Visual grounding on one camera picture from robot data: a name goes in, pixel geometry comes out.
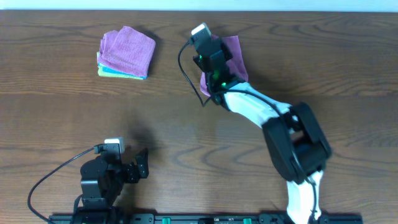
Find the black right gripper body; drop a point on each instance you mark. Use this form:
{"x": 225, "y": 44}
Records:
{"x": 227, "y": 55}

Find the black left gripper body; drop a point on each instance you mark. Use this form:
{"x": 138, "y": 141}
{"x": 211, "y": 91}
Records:
{"x": 120, "y": 176}

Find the purple microfiber cloth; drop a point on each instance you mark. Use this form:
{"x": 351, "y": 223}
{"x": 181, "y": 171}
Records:
{"x": 236, "y": 64}

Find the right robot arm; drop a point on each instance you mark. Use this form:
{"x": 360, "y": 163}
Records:
{"x": 297, "y": 146}

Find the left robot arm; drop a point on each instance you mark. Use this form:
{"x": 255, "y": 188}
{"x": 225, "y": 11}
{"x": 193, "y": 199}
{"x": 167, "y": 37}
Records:
{"x": 102, "y": 180}

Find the folded purple cloth on stack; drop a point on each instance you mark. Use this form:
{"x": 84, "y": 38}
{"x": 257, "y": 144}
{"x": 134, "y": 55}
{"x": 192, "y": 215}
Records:
{"x": 125, "y": 44}

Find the folded blue cloth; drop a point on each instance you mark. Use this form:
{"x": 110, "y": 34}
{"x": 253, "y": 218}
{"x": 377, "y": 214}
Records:
{"x": 105, "y": 71}

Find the folded yellow-green cloth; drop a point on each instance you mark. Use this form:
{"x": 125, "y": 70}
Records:
{"x": 137, "y": 66}

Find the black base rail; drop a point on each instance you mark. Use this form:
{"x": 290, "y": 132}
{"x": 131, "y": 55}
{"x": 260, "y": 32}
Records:
{"x": 142, "y": 218}

